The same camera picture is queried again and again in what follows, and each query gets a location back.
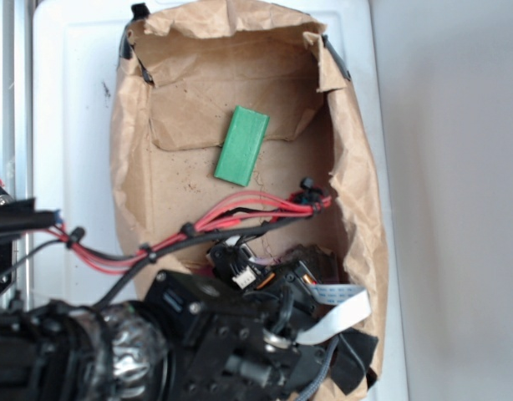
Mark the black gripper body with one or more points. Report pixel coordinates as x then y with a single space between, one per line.
234 335

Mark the brown furry toy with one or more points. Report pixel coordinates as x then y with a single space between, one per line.
321 262

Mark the green rectangular block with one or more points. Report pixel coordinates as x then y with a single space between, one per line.
241 146

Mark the brown paper bag tray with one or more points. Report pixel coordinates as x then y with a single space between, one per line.
243 180

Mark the aluminium extrusion rail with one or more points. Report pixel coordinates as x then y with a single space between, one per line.
16 80

